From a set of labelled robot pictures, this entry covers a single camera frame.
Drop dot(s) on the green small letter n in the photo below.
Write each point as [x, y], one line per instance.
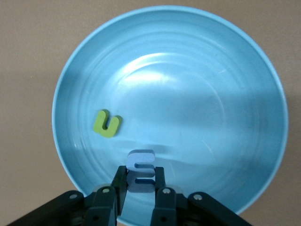
[100, 123]

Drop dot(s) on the blue plate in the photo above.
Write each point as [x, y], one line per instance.
[188, 94]

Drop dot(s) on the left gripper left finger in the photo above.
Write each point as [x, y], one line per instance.
[101, 204]

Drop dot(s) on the blue letter m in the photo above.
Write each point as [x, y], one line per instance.
[141, 157]

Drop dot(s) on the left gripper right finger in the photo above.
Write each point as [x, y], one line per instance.
[167, 207]

